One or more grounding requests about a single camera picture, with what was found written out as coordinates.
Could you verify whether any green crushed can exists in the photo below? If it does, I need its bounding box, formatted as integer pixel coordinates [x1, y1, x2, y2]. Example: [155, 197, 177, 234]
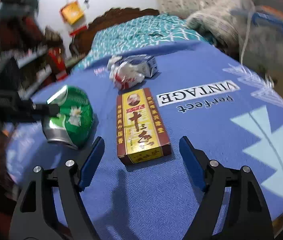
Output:
[42, 85, 94, 149]

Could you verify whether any cluttered metal shelf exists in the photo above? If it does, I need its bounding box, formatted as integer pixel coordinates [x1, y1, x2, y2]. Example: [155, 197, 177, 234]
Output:
[0, 0, 63, 90]

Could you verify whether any blue vintage print blanket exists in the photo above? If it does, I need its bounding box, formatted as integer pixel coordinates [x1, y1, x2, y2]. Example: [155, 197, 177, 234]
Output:
[7, 42, 283, 239]

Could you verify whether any carved wooden headboard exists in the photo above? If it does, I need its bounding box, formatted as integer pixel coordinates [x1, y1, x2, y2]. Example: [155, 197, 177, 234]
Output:
[69, 7, 160, 55]

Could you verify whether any crumpled white red plastic bag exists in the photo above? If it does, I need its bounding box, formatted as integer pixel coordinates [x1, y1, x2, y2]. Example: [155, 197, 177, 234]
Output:
[107, 55, 145, 90]

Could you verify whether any teal patterned bed sheet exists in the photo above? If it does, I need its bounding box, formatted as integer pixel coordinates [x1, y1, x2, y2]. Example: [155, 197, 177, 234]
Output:
[72, 14, 206, 72]

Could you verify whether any yellow brown incense box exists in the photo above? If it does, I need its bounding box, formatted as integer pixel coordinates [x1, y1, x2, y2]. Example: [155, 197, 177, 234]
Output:
[116, 88, 172, 166]

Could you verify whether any blue white carton box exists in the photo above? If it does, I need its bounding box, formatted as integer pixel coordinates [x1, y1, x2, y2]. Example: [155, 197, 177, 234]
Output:
[114, 54, 158, 78]

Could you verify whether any yellow red wall calendar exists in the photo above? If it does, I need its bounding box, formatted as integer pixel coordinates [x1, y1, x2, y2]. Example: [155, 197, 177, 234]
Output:
[60, 0, 87, 37]

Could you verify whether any white cable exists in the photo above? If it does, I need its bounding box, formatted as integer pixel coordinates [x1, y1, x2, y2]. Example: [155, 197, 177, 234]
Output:
[239, 2, 256, 67]

